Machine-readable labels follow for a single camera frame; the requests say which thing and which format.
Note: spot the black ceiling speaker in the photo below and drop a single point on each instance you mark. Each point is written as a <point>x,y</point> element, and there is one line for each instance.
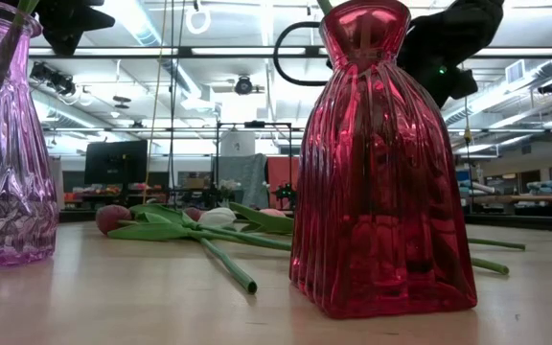
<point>549,87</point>

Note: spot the grey cloth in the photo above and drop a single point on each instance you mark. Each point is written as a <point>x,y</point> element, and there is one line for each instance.
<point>245,179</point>

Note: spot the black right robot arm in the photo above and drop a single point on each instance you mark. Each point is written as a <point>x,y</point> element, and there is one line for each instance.
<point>448,38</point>

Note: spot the red panel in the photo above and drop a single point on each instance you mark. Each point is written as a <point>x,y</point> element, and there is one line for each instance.
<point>281,175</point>

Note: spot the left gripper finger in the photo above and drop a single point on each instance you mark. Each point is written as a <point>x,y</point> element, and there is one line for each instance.
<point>96,21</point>

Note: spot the wooden workbench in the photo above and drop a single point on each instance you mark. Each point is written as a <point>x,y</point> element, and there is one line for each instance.
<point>520,198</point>

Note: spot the purple glass vase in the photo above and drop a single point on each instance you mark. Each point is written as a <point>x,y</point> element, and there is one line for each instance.
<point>12,191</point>

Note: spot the cluttered workbench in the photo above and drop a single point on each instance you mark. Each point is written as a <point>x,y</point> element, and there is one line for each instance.
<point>103,192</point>

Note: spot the black dome camera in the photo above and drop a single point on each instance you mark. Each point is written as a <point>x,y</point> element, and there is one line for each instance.
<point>243,85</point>

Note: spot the black mounted device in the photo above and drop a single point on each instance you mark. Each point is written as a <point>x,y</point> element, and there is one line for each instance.
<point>53,79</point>

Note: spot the black monitor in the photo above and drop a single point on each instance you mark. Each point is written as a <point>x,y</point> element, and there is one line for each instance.
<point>115,162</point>

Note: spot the small robot with green lights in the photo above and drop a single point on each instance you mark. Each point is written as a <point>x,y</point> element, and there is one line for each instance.
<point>285,192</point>

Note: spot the black rig beam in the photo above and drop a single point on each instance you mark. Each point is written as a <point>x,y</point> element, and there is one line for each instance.
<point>185,51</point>

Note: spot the dark red artificial tulip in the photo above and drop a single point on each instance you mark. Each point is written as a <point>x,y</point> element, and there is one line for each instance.
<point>489,265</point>
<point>192,213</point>
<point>112,218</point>

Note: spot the red ribbed glass vase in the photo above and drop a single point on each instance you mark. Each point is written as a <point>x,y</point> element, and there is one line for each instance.
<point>381,191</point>

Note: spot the black stand frame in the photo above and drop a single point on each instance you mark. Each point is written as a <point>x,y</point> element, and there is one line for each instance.
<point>254,124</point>

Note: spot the white air vent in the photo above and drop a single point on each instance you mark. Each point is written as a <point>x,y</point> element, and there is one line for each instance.
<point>515,72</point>

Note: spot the pink artificial tulip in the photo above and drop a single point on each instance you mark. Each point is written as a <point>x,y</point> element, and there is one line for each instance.
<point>325,6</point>
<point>496,243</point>
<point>272,212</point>

